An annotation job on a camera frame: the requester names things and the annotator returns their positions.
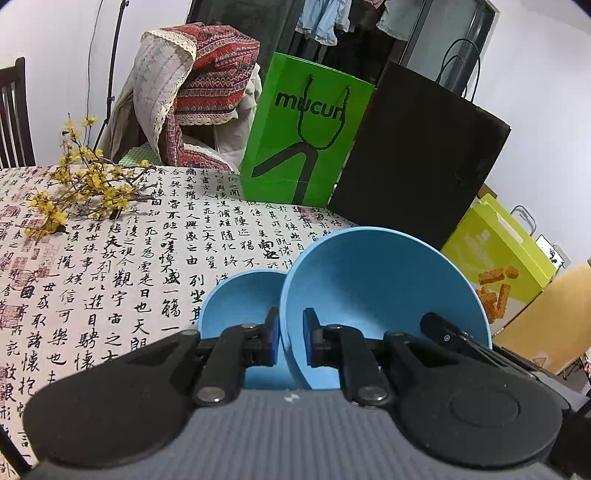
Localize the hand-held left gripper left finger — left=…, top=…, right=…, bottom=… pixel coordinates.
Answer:
left=124, top=305, right=281, bottom=408

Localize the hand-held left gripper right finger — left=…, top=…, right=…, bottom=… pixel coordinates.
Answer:
left=302, top=308, right=459, bottom=408

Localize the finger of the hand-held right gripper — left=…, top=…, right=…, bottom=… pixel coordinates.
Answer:
left=419, top=312, right=539, bottom=377

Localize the blue bowl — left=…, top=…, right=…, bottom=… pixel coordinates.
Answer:
left=278, top=226, right=491, bottom=391
left=198, top=271, right=296, bottom=391

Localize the green snack box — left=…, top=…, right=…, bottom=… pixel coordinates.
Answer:
left=441, top=194, right=555, bottom=326

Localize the black paper bag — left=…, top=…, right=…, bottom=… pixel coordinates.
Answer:
left=328, top=39, right=512, bottom=250

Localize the calligraphy print tablecloth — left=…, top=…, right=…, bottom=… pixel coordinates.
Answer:
left=0, top=165, right=365, bottom=476

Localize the green paper bag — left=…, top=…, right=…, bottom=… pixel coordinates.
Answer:
left=239, top=52, right=376, bottom=206

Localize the green checked cushion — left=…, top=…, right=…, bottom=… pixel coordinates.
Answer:
left=119, top=141, right=160, bottom=167

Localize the yellow flower branch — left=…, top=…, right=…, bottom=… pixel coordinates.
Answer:
left=23, top=114, right=160, bottom=240

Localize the red patterned blanket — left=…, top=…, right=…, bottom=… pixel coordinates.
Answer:
left=132, top=21, right=262, bottom=172

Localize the beige coat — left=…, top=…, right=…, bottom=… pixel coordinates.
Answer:
left=99, top=69, right=262, bottom=171

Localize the black framed glass door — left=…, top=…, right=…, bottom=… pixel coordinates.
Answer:
left=185, top=0, right=497, bottom=88

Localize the hanging white garment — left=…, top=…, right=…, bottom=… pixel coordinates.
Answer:
left=376, top=0, right=426, bottom=40

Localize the hanging blue shirt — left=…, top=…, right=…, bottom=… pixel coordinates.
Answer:
left=295, top=0, right=352, bottom=47

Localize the dark wooden chair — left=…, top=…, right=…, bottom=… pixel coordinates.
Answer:
left=0, top=56, right=37, bottom=169

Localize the black lamp cable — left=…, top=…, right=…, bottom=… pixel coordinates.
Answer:
left=86, top=0, right=105, bottom=121

